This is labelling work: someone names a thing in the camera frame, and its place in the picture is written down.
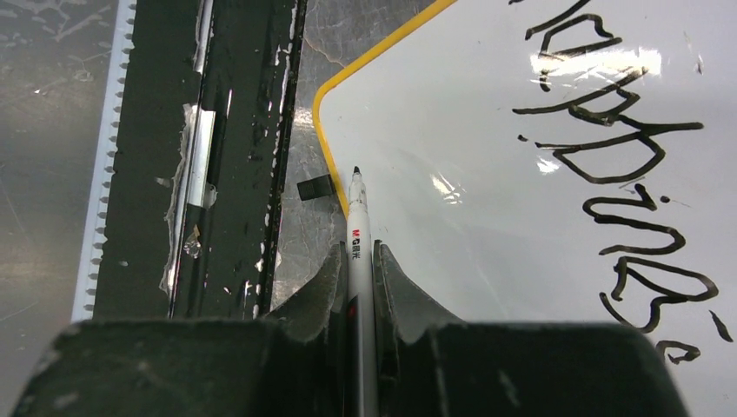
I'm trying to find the slotted cable duct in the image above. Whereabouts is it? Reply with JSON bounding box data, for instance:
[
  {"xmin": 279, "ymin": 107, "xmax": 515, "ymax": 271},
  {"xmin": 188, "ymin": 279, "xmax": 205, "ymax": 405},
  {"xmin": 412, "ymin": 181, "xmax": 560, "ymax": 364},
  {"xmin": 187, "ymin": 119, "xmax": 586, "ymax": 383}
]
[{"xmin": 70, "ymin": 0, "xmax": 137, "ymax": 323}]

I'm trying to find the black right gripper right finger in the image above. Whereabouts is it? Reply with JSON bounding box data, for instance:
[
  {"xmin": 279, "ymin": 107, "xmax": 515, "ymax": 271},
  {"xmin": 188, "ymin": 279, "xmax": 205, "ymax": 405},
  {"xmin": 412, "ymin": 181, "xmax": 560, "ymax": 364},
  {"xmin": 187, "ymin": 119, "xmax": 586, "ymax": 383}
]
[{"xmin": 373, "ymin": 241, "xmax": 687, "ymax": 416}]

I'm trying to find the yellow framed whiteboard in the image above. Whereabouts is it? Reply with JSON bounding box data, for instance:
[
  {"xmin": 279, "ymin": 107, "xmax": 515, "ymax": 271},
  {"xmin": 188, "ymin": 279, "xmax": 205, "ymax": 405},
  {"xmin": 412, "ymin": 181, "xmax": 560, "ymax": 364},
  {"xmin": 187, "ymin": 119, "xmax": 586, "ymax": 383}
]
[{"xmin": 312, "ymin": 1, "xmax": 736, "ymax": 416}]

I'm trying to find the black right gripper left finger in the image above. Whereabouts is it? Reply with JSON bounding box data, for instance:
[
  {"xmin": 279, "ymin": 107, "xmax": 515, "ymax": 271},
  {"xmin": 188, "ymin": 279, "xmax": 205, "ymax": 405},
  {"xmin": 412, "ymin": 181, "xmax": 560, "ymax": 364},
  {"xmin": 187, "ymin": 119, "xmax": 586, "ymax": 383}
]
[{"xmin": 13, "ymin": 243, "xmax": 348, "ymax": 416}]

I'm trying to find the white marker pen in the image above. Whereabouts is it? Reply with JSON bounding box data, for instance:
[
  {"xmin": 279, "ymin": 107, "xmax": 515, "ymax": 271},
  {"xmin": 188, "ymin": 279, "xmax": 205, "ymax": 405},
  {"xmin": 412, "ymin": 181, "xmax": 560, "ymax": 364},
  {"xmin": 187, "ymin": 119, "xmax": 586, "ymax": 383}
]
[{"xmin": 346, "ymin": 166, "xmax": 380, "ymax": 416}]

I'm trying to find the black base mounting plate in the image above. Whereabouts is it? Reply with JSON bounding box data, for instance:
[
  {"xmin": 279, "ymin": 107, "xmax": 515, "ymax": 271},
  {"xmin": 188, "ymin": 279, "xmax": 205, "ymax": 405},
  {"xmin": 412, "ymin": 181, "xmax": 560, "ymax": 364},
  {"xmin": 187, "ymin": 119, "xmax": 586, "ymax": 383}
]
[{"xmin": 91, "ymin": 1, "xmax": 306, "ymax": 321}]

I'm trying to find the black whiteboard stand foot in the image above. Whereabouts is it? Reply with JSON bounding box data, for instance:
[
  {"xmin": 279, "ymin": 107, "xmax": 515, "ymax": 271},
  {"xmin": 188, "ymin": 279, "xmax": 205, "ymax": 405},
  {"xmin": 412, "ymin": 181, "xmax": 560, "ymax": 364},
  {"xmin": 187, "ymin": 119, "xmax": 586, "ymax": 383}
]
[{"xmin": 297, "ymin": 174, "xmax": 336, "ymax": 202}]

